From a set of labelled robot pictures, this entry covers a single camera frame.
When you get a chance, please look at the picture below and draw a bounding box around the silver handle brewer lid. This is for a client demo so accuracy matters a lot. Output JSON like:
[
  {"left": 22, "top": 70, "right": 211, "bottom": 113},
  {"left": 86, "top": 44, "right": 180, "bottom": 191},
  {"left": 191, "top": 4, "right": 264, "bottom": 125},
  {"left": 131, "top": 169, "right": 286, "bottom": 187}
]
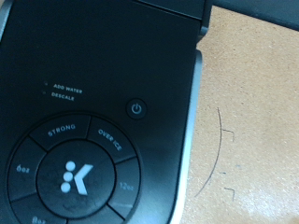
[{"left": 0, "top": 0, "right": 204, "bottom": 224}]

